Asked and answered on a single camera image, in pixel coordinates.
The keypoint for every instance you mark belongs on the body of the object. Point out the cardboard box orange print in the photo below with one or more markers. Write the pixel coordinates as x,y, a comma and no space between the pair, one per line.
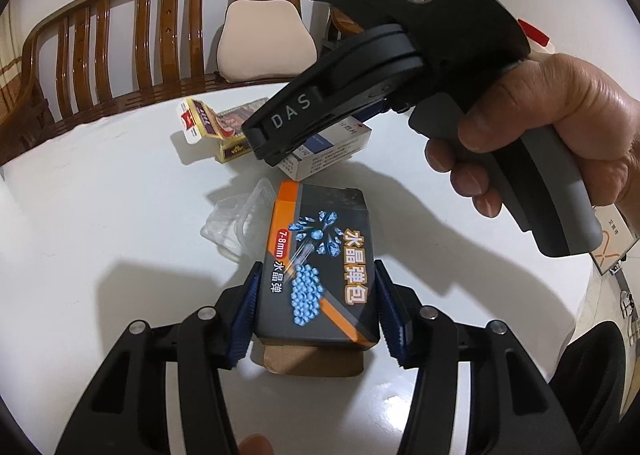
610,245

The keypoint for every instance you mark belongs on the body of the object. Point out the cartoon print tumbler red lid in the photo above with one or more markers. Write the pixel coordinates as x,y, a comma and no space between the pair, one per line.
537,35

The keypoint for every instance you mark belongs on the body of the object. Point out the person's right hand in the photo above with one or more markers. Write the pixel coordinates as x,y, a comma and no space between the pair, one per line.
590,135

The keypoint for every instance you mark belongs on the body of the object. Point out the brown cardboard piece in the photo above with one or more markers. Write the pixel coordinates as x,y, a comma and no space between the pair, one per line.
310,360

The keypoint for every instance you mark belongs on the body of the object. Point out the person's left hand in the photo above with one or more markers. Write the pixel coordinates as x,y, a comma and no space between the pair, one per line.
255,444

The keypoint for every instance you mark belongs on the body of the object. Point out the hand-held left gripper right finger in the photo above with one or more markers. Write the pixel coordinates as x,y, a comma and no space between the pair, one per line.
392,310

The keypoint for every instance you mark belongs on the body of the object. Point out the dark box with orange edge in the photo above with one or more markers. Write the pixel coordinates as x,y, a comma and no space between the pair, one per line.
320,255

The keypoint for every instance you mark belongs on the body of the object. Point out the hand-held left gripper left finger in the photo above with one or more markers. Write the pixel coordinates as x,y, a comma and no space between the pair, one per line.
245,315

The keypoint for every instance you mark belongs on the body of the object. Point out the clear plastic container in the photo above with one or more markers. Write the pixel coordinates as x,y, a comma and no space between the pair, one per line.
235,220

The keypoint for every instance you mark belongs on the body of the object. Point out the open maroon yellow pack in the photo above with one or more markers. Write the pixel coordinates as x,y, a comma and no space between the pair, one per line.
197,117

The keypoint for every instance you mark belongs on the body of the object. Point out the white blue medicine box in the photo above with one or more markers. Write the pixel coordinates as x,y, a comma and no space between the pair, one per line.
330,155

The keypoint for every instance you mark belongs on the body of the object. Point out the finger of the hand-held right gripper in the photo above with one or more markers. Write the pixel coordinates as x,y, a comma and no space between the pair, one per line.
285,150

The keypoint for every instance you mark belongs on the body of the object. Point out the beige back cushion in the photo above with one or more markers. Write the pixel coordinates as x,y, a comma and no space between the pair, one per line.
265,40

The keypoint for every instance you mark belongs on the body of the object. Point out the wooden armchair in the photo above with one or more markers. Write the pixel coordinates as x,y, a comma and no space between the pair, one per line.
345,20

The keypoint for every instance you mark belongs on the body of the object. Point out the yellow red open carton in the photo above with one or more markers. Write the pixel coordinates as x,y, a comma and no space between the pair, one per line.
235,145

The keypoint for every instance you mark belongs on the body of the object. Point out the wooden slatted bench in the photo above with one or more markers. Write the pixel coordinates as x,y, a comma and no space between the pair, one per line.
100,35

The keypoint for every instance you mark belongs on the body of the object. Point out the black office chair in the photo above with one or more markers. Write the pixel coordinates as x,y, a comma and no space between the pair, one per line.
590,385

